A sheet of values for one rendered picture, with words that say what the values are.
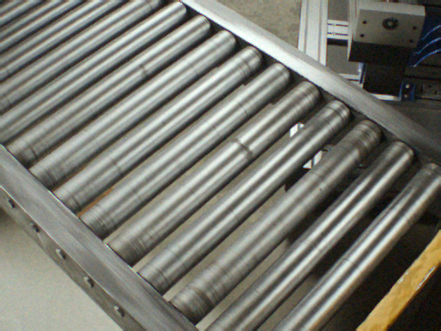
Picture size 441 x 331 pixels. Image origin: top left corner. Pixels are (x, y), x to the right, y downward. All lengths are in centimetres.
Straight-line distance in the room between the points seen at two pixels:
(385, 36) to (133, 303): 79
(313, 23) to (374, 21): 79
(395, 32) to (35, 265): 116
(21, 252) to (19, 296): 14
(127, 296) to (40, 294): 96
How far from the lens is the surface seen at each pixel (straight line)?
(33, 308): 181
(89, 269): 91
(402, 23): 135
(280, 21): 247
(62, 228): 95
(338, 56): 204
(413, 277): 89
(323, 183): 98
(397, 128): 107
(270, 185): 97
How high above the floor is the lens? 158
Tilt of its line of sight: 53 degrees down
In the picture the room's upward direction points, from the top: 1 degrees counter-clockwise
